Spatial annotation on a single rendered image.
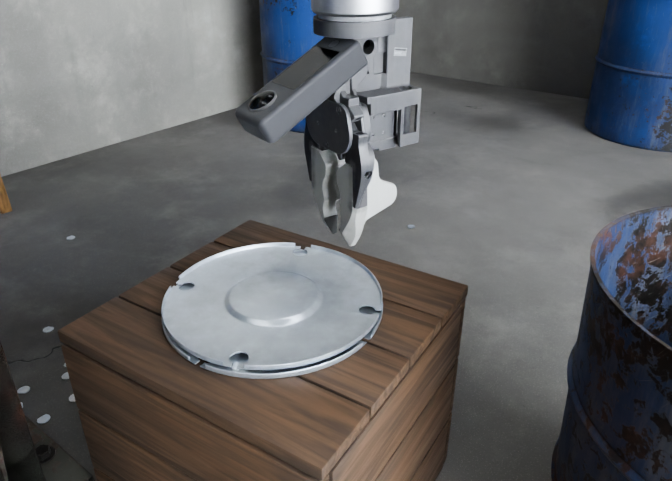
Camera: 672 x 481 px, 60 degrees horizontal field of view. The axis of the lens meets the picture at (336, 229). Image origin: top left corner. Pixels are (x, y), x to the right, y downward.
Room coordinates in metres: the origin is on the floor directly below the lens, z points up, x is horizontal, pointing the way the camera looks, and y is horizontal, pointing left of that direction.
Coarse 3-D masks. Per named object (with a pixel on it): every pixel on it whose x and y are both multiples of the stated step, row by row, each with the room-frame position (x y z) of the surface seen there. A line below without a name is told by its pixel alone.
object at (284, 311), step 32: (224, 256) 0.77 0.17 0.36; (256, 256) 0.77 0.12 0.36; (288, 256) 0.77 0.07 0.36; (320, 256) 0.77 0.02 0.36; (192, 288) 0.68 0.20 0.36; (224, 288) 0.68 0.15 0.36; (256, 288) 0.67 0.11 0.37; (288, 288) 0.67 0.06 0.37; (320, 288) 0.68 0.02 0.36; (352, 288) 0.68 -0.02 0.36; (192, 320) 0.61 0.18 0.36; (224, 320) 0.61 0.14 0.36; (256, 320) 0.60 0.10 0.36; (288, 320) 0.60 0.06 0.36; (320, 320) 0.61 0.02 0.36; (352, 320) 0.61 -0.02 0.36; (192, 352) 0.54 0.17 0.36; (224, 352) 0.54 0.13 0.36; (256, 352) 0.54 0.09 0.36; (288, 352) 0.54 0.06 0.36; (320, 352) 0.54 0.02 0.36
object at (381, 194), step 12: (348, 168) 0.50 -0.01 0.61; (348, 180) 0.50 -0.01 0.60; (372, 180) 0.51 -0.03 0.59; (348, 192) 0.50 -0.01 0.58; (372, 192) 0.51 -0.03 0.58; (384, 192) 0.52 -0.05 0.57; (396, 192) 0.53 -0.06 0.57; (348, 204) 0.50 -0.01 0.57; (372, 204) 0.51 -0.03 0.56; (384, 204) 0.52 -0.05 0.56; (348, 216) 0.50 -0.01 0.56; (360, 216) 0.49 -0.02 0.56; (348, 228) 0.50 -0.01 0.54; (360, 228) 0.50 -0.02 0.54; (348, 240) 0.51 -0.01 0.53
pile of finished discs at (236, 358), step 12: (300, 252) 0.79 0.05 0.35; (180, 288) 0.69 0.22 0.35; (360, 312) 0.64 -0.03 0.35; (372, 312) 0.64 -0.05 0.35; (168, 336) 0.58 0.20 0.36; (180, 348) 0.56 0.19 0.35; (348, 348) 0.56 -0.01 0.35; (360, 348) 0.56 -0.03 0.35; (192, 360) 0.54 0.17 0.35; (240, 360) 0.54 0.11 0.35; (324, 360) 0.54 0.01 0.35; (336, 360) 0.53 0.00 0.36; (216, 372) 0.52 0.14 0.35; (228, 372) 0.51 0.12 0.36; (240, 372) 0.51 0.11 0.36; (252, 372) 0.52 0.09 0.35; (264, 372) 0.52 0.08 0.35; (276, 372) 0.52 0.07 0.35; (288, 372) 0.51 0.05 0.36; (300, 372) 0.51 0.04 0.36
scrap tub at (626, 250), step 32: (608, 224) 0.64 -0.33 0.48; (640, 224) 0.67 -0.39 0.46; (608, 256) 0.64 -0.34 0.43; (640, 256) 0.68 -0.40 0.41; (608, 288) 0.65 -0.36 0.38; (640, 288) 0.68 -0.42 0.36; (608, 320) 0.48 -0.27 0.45; (640, 320) 0.68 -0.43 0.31; (576, 352) 0.55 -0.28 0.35; (608, 352) 0.47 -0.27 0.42; (640, 352) 0.43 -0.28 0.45; (576, 384) 0.52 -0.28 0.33; (608, 384) 0.46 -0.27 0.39; (640, 384) 0.42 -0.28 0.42; (576, 416) 0.50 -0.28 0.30; (608, 416) 0.45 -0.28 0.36; (640, 416) 0.41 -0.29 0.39; (576, 448) 0.49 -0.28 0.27; (608, 448) 0.43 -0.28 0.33; (640, 448) 0.40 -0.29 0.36; (576, 480) 0.47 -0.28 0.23; (608, 480) 0.43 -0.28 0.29; (640, 480) 0.39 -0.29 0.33
